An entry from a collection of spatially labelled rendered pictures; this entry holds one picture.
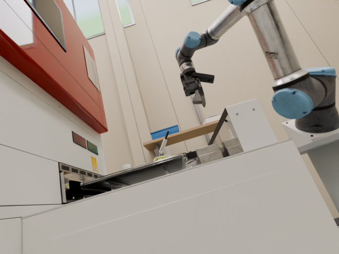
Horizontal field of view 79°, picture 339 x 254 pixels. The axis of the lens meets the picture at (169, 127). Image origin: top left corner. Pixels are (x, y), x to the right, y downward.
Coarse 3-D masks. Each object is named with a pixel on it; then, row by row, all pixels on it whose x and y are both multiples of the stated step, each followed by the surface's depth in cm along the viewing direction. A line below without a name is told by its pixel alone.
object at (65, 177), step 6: (60, 174) 64; (66, 174) 65; (72, 174) 69; (60, 180) 63; (66, 180) 64; (72, 180) 68; (78, 180) 72; (84, 180) 77; (66, 186) 63; (66, 192) 62; (66, 198) 61; (72, 198) 65; (78, 198) 68; (84, 198) 72
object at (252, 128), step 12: (228, 108) 56; (240, 108) 56; (252, 108) 56; (240, 120) 55; (252, 120) 55; (264, 120) 55; (240, 132) 54; (252, 132) 54; (264, 132) 53; (252, 144) 53; (264, 144) 52
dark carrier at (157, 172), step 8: (176, 160) 74; (144, 168) 71; (152, 168) 75; (160, 168) 80; (168, 168) 85; (176, 168) 91; (120, 176) 72; (128, 176) 77; (136, 176) 82; (144, 176) 87; (152, 176) 94; (88, 184) 70; (96, 184) 74; (104, 184) 79
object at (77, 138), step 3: (75, 135) 82; (78, 135) 85; (75, 138) 81; (78, 138) 84; (81, 138) 87; (75, 141) 81; (78, 141) 83; (81, 141) 86; (84, 141) 90; (81, 144) 85; (84, 144) 89
